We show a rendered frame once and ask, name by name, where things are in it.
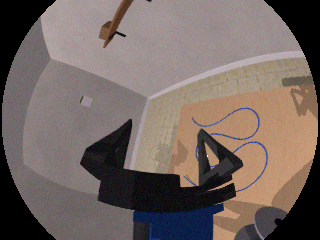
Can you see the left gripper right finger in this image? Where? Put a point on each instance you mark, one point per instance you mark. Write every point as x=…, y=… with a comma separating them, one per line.
x=228, y=162

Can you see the grey disc with black centre hole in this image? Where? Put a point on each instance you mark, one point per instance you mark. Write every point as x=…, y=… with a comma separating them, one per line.
x=266, y=219

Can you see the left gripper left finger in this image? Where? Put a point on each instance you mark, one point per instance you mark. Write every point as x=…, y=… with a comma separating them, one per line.
x=104, y=149

